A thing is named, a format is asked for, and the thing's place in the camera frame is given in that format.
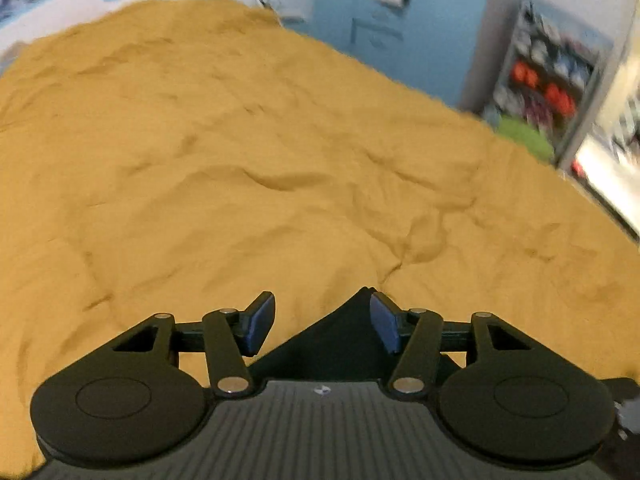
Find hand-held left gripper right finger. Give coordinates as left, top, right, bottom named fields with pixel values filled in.
left=369, top=292, right=533, bottom=400

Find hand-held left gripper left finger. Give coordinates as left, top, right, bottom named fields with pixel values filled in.
left=111, top=290, right=277, bottom=400

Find black pants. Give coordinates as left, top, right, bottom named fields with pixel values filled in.
left=248, top=287, right=468, bottom=383

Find yellow quilted blanket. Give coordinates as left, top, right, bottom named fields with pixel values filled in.
left=0, top=0, right=640, bottom=480

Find green cloth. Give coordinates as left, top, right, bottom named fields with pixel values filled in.
left=497, top=115, right=556, bottom=162

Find white panel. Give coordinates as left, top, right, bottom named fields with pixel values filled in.
left=575, top=60, right=640, bottom=241

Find blue and white wardrobe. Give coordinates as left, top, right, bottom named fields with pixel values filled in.
left=315, top=0, right=493, bottom=108

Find shoe rack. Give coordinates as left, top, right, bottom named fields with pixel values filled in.
left=482, top=0, right=613, bottom=161

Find bedside table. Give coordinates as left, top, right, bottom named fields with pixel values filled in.
left=255, top=0, right=307, bottom=27

